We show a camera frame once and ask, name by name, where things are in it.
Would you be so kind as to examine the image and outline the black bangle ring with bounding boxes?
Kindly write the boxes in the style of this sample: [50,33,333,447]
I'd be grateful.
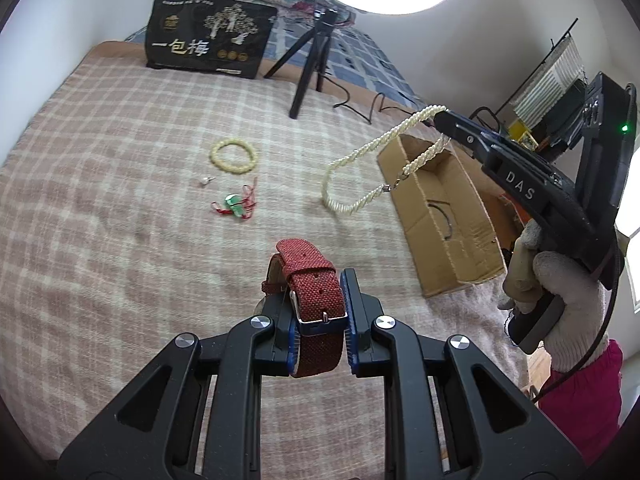
[426,200,456,242]

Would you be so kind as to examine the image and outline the twisted white pearl necklace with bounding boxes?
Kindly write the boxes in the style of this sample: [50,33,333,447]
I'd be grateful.
[321,104,454,217]

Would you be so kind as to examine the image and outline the red strap wristwatch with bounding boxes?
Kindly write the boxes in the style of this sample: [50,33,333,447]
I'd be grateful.
[262,238,348,378]

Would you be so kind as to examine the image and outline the red cord jade pendant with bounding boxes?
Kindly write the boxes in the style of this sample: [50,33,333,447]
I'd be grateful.
[210,179,257,220]

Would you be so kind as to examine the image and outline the yellow bead bracelet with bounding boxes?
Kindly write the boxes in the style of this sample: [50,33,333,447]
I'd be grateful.
[208,136,260,176]

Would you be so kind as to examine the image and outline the pink right sleeve forearm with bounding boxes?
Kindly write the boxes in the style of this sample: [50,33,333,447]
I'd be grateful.
[538,340,623,465]

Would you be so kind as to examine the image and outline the white gloved right hand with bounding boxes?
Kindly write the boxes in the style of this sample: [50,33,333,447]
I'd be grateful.
[499,220,610,373]

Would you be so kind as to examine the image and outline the window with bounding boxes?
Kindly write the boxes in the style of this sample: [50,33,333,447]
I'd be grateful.
[615,150,640,313]

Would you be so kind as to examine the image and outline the yellow crate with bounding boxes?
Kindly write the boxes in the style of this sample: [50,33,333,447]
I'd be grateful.
[508,119,538,152]

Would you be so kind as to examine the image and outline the open cardboard box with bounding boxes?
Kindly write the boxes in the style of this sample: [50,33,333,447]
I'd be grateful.
[378,134,504,297]

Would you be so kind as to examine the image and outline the striped white towel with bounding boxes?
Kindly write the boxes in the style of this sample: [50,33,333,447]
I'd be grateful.
[510,35,588,129]

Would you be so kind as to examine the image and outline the black clothes rack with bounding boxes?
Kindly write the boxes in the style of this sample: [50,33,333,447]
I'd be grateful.
[471,18,589,159]

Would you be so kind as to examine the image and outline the pink plaid blanket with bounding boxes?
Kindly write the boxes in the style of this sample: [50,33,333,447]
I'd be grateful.
[1,42,528,460]

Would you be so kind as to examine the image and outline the blue patterned bed sheet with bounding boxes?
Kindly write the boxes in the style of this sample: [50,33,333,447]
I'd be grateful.
[124,22,426,111]

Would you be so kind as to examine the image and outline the black tripod stand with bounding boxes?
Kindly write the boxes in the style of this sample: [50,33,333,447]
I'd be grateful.
[265,9,338,119]

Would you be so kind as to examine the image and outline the black snack bag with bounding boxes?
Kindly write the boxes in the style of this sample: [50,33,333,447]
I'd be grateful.
[144,0,278,79]

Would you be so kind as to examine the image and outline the black power cable with switch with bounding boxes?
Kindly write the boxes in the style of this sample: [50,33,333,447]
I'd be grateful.
[324,72,419,125]

